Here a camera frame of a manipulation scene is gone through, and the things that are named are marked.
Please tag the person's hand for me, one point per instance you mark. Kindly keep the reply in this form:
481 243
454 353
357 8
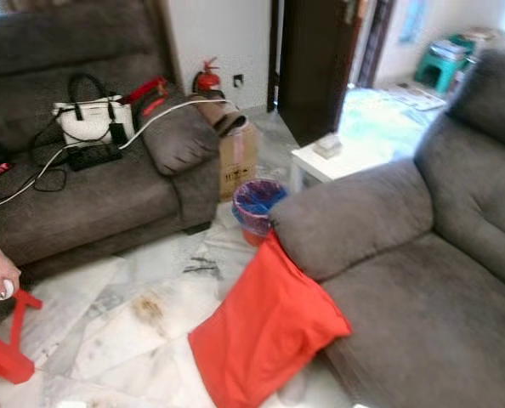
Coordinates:
4 269

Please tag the white round object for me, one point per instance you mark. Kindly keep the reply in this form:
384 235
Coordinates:
1 291

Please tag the red pillow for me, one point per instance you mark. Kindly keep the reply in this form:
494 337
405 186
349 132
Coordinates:
265 336

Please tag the grey fabric sofa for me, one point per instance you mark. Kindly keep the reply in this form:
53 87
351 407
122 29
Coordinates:
431 323
116 200

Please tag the black power strip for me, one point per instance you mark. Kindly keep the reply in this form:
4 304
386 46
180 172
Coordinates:
95 156

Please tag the red striped bag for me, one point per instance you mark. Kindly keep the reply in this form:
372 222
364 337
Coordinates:
150 98

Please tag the tall cardboard box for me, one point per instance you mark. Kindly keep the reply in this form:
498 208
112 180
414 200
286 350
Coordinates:
238 161

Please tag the red bin blue liner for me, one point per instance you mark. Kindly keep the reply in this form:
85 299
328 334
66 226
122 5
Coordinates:
257 208

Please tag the brown rolled mat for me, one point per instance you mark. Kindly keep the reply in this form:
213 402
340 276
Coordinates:
227 119

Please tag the red fire extinguisher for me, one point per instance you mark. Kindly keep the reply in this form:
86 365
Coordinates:
207 81

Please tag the white side table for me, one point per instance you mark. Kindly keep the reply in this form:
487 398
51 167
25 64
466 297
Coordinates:
316 165

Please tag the small white box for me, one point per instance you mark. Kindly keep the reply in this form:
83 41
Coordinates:
327 146

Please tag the dark wooden door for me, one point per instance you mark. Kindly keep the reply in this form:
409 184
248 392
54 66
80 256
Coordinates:
316 68

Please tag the scattered white papers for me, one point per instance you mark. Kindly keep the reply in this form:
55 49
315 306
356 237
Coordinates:
416 96

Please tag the green plastic stool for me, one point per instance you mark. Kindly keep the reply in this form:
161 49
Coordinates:
439 72

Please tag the black wall socket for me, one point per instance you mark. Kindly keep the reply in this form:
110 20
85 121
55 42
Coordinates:
238 81

